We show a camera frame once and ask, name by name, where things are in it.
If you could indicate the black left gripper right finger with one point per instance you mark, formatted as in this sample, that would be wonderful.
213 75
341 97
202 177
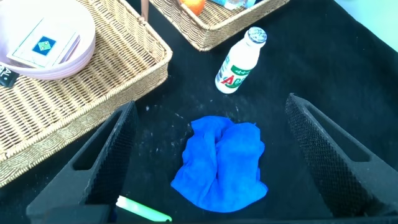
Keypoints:
348 174

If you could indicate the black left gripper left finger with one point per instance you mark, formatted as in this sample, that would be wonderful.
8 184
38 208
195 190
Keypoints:
93 174

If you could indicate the white milk drink bottle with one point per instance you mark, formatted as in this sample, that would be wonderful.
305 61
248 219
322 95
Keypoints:
236 65

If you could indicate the clear water bottle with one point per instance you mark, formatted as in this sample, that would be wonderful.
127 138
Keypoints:
233 3

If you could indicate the pink bowl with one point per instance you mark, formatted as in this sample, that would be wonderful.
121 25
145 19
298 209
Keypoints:
77 60

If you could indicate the black table cloth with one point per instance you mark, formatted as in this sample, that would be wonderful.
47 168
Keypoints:
311 62

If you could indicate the blue cloth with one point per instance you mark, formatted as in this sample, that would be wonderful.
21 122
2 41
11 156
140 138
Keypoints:
220 168

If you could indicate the black tube red label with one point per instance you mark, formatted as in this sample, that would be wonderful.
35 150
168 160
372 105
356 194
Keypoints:
7 76

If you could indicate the white card box blue diamond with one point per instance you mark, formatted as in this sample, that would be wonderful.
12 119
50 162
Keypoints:
43 46

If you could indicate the orange fruit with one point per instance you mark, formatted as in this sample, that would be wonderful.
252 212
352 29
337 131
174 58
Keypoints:
194 5

